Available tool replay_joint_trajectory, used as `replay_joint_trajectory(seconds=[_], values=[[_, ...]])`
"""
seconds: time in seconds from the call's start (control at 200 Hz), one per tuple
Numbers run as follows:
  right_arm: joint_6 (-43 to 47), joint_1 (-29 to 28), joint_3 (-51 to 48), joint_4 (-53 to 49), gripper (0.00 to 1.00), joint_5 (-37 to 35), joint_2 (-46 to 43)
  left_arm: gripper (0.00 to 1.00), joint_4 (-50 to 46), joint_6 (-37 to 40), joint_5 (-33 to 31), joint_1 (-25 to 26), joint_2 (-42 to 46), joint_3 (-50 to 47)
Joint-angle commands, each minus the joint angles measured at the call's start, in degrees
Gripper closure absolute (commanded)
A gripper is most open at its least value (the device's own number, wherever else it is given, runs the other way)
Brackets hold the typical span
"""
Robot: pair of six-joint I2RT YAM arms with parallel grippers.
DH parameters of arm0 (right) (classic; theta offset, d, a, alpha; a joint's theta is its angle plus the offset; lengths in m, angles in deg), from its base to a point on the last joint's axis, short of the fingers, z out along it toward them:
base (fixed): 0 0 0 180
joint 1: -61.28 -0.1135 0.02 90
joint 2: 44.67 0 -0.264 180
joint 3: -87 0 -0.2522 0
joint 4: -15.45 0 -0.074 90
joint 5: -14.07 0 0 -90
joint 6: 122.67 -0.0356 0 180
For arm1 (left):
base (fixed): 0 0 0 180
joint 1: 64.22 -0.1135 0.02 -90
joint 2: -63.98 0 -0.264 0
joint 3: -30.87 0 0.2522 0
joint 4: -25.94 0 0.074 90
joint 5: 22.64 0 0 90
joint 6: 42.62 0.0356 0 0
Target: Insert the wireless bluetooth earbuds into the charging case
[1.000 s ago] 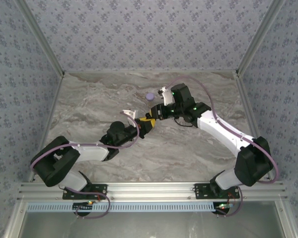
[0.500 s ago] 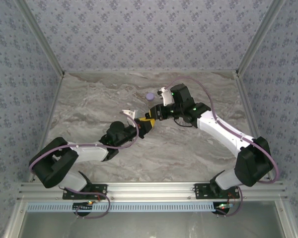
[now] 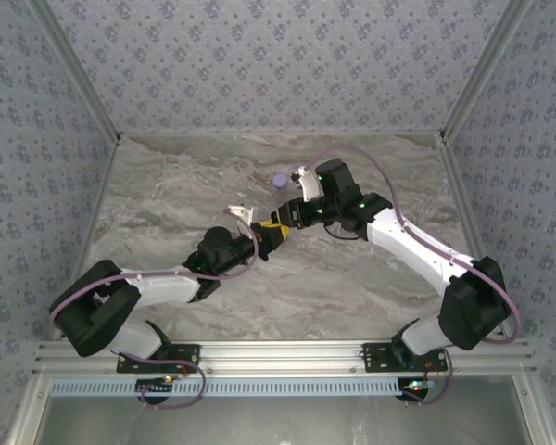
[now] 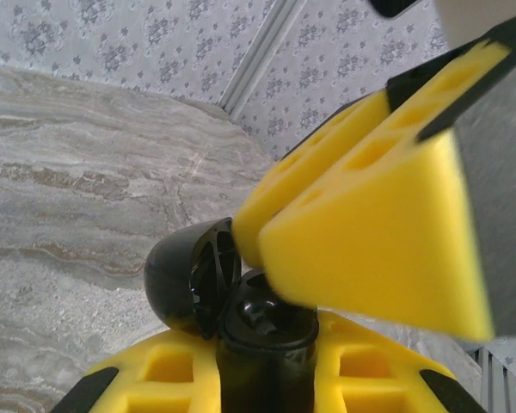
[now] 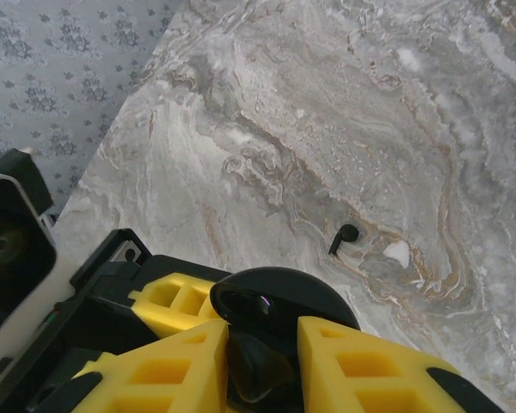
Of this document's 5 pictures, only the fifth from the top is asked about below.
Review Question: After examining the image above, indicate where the black wireless earbud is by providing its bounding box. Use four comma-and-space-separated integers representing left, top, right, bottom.
329, 223, 359, 256

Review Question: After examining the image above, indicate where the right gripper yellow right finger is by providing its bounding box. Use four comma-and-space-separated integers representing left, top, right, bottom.
297, 315, 508, 413

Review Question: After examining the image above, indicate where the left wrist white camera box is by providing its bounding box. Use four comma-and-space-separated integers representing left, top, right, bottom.
0, 148, 77, 385

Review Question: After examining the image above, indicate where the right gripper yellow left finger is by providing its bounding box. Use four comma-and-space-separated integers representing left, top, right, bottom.
25, 319, 230, 413

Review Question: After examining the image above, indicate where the black earbud charging case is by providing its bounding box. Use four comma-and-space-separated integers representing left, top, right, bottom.
209, 266, 363, 405

